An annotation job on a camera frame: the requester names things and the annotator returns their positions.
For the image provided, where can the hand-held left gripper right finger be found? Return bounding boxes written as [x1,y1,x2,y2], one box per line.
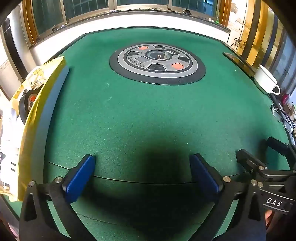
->
[190,153,266,241]

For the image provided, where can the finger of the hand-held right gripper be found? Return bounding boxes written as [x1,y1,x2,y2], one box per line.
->
[265,137,296,163]
[236,149,269,176]

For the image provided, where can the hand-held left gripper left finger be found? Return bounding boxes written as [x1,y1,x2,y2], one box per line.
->
[20,154,97,241]

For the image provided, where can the yellow storage box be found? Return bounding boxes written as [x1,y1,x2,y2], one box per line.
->
[0,56,70,202]

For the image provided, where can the black tape roll orange core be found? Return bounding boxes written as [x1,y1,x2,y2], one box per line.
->
[18,89,40,124]

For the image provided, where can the white cup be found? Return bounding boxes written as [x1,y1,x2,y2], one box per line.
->
[254,64,281,95]

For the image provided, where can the dark phone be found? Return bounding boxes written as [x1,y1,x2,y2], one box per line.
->
[222,52,257,78]

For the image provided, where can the cartoon print yellow pouch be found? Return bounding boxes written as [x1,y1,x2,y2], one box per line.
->
[14,66,50,109]

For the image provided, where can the round grey table control panel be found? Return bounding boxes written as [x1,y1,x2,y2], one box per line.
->
[109,42,206,86]

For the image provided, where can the white tower air conditioner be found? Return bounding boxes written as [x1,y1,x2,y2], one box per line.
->
[0,10,33,80]

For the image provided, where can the window with metal grille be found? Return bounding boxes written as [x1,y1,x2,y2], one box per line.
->
[23,0,232,44]

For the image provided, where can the wire frame glasses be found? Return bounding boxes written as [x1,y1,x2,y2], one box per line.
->
[270,104,296,137]

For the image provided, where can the hanging wall cables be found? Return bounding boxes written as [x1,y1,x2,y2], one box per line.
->
[232,23,247,52]

